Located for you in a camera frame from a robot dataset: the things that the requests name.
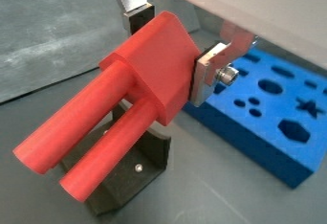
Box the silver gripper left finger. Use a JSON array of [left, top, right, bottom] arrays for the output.
[[116, 0, 155, 34]]

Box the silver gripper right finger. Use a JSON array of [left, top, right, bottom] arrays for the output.
[[189, 21, 255, 106]]

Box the red three prong object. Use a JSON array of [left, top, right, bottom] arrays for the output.
[[13, 11, 199, 201]]

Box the blue foam shape board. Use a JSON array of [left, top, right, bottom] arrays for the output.
[[184, 49, 327, 188]]

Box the black curved fixture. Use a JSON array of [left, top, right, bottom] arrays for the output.
[[60, 102, 171, 216]]

